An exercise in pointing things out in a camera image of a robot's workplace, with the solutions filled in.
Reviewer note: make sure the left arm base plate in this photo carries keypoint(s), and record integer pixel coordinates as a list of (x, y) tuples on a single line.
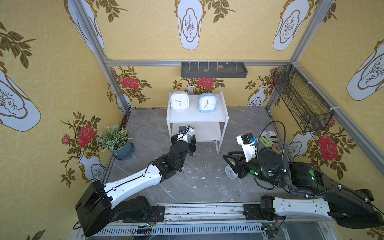
[(156, 214)]

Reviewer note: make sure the green garden fork tool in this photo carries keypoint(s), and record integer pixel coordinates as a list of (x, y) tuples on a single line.
[(268, 143)]

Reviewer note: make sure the pink seed packet card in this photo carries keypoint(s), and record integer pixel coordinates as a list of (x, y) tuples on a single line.
[(274, 138)]

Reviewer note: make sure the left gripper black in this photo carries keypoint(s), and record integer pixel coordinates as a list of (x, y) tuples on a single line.
[(189, 144)]

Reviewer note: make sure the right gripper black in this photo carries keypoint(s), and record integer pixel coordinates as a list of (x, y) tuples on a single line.
[(240, 166)]

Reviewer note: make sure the grey wall tray with hooks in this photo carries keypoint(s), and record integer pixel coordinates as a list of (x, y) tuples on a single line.
[(213, 69)]

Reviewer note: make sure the white two-tier metal shelf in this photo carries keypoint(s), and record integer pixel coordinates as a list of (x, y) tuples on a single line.
[(209, 127)]

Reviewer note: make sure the black wire mesh basket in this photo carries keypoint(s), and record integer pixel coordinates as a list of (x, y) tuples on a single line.
[(307, 106)]

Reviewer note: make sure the white square alarm clock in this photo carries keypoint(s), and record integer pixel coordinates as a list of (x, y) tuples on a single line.
[(179, 101)]

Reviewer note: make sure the blue square alarm clock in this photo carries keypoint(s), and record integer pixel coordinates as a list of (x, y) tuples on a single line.
[(207, 103)]

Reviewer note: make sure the potted plant in grey pot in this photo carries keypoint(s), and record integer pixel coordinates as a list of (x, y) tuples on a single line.
[(117, 141)]

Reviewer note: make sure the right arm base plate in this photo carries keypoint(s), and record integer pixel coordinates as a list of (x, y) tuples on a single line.
[(261, 212)]

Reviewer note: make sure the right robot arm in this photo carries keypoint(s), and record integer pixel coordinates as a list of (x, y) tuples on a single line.
[(316, 194)]

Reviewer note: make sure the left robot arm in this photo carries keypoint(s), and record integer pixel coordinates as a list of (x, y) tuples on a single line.
[(102, 204)]

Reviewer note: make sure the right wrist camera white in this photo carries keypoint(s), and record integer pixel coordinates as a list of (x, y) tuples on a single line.
[(249, 145)]

